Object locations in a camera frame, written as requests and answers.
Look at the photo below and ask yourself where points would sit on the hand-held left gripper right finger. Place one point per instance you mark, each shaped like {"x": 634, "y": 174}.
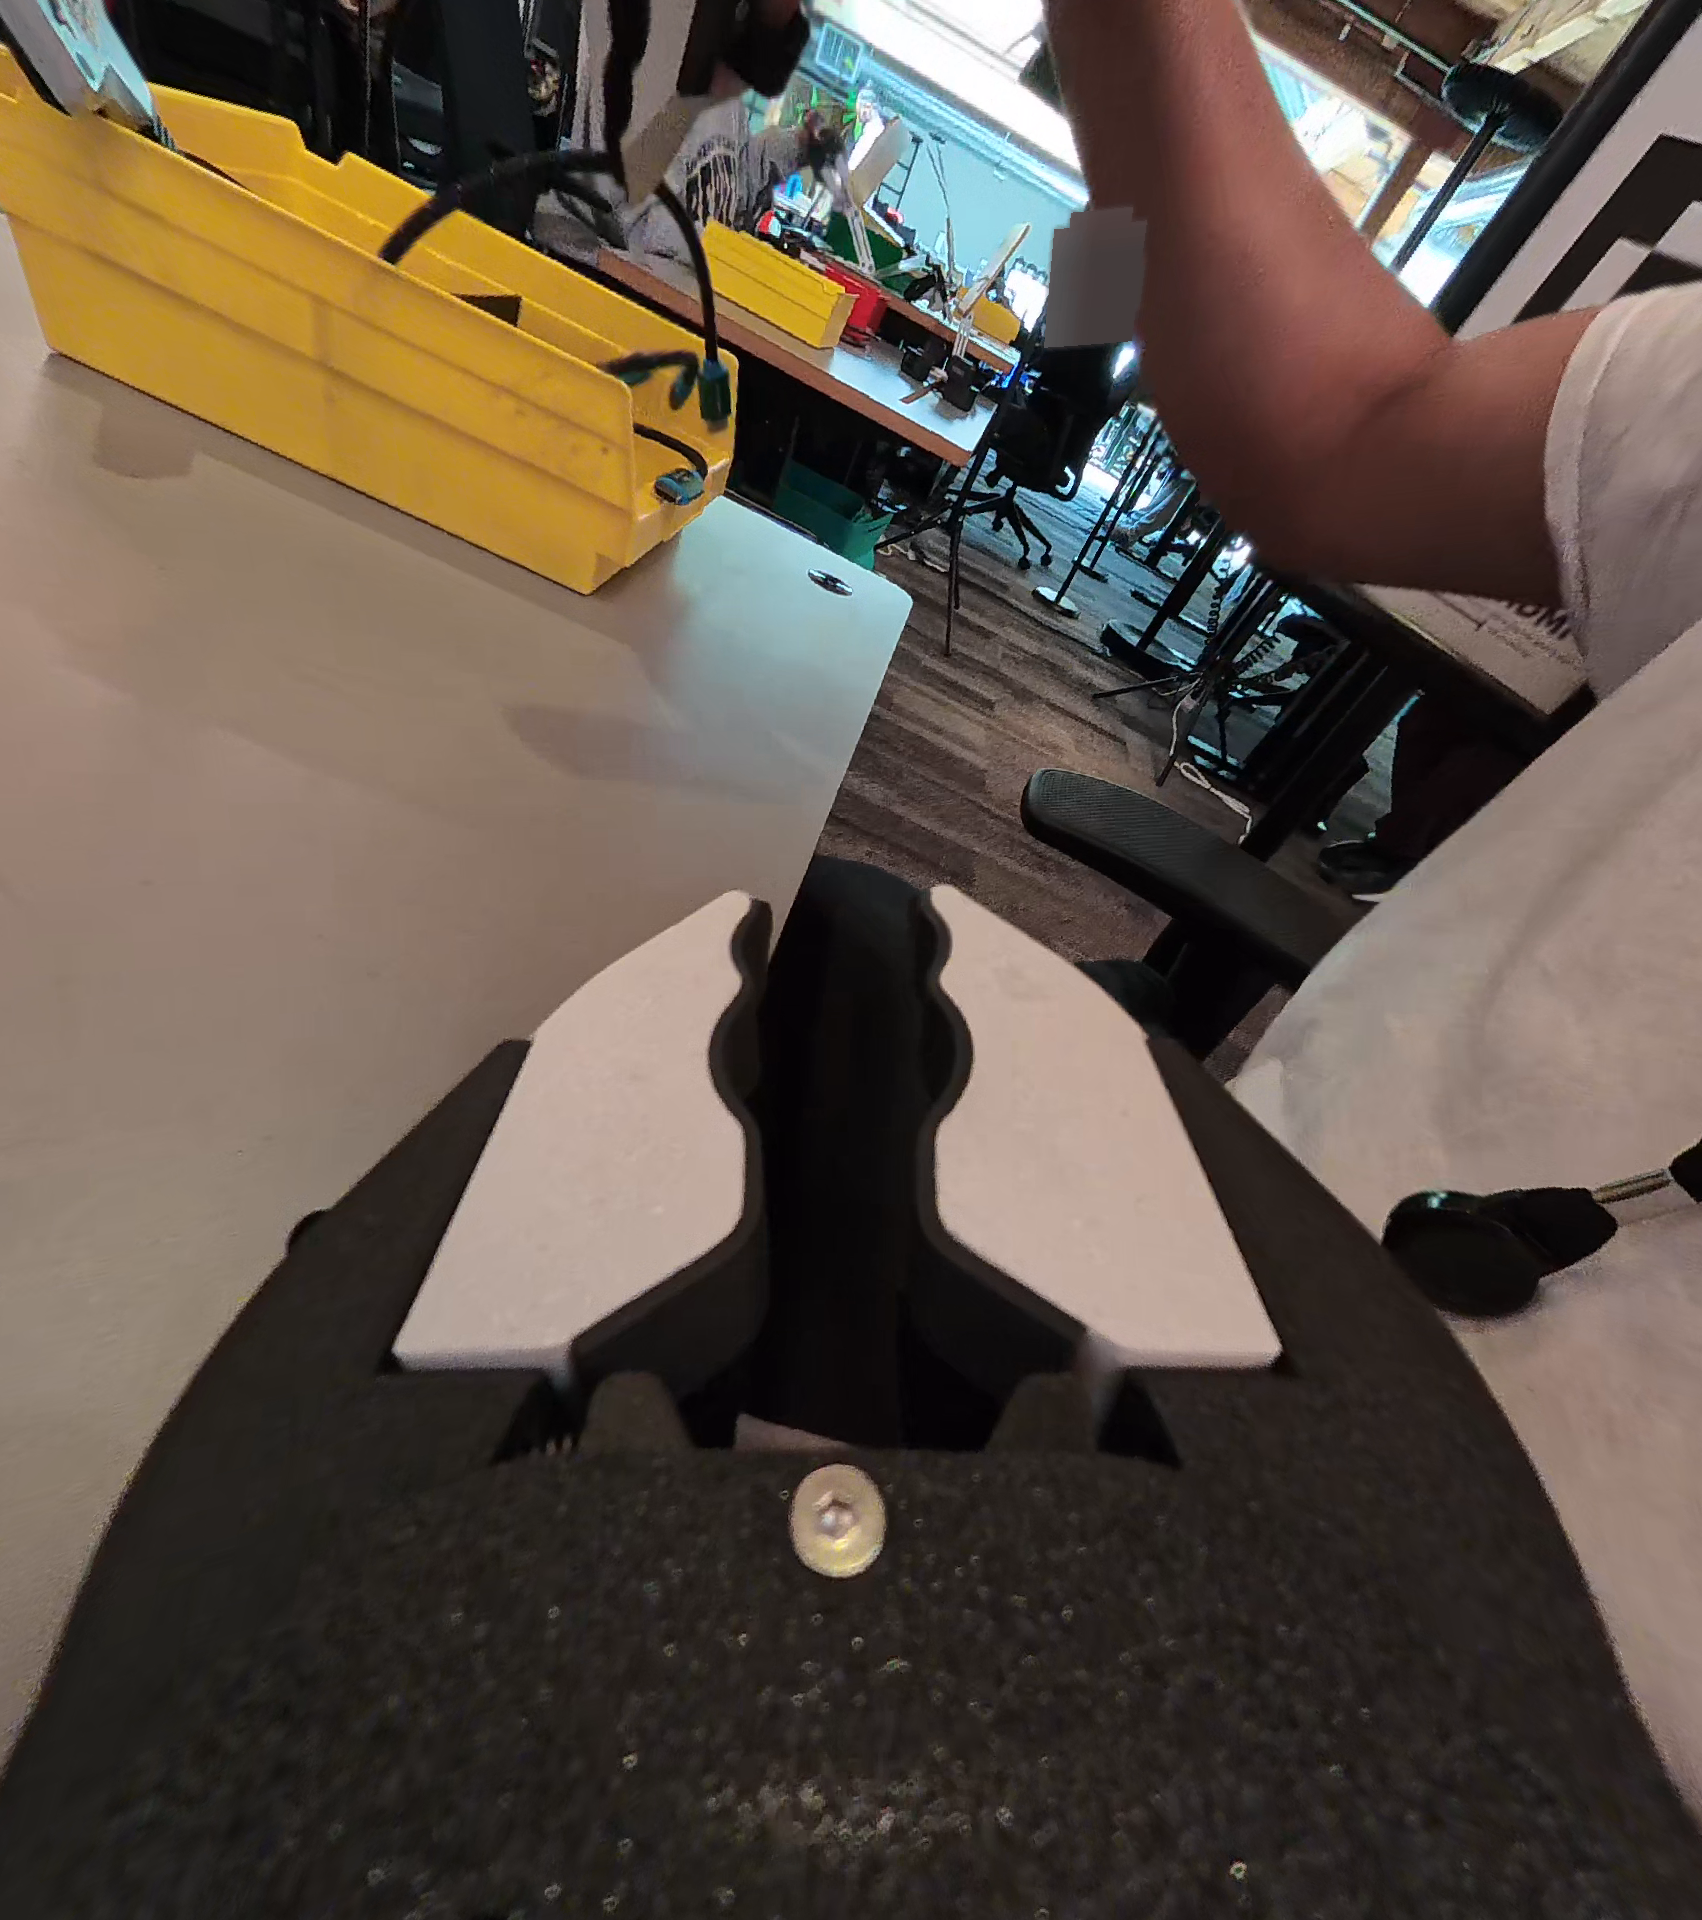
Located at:
{"x": 1091, "y": 1200}

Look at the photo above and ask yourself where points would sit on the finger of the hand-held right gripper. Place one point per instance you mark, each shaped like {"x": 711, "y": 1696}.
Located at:
{"x": 671, "y": 143}

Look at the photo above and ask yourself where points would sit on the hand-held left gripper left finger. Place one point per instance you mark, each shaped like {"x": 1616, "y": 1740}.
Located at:
{"x": 596, "y": 1200}

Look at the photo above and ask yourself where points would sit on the person's right forearm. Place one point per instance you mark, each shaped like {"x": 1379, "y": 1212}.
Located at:
{"x": 1240, "y": 301}

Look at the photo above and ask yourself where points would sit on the grey desk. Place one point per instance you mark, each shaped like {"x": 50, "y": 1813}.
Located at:
{"x": 190, "y": 901}

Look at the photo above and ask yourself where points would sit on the small yellow plastic bin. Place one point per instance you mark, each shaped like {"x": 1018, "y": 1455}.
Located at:
{"x": 776, "y": 285}

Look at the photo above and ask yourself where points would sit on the wooden table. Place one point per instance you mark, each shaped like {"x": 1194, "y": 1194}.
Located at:
{"x": 866, "y": 383}

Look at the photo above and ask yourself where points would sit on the green object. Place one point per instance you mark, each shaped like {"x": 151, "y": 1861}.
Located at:
{"x": 828, "y": 510}

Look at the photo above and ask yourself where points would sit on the person's grey clothing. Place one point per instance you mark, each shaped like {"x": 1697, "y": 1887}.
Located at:
{"x": 1540, "y": 975}

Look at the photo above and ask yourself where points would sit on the grey flat packet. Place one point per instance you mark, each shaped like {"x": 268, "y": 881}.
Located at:
{"x": 71, "y": 53}

